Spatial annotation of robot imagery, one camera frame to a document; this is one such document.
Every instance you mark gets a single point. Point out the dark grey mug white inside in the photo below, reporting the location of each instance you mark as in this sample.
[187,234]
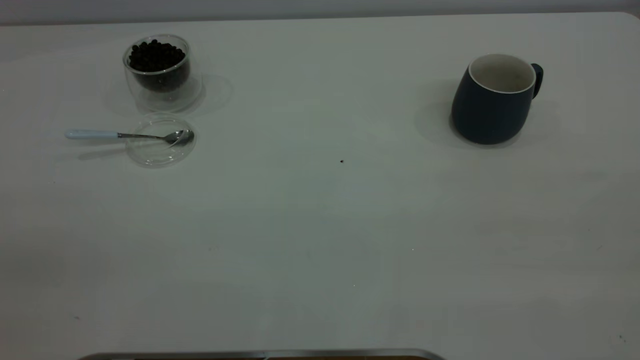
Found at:
[487,115]

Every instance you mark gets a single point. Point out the dark coffee beans pile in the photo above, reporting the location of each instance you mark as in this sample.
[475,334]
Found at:
[156,57]

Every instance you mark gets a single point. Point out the clear round glass lid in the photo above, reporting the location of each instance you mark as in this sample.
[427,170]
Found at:
[157,152]

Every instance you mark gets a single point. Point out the clear double-wall glass cup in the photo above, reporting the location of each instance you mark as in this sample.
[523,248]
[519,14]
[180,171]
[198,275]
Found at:
[165,100]

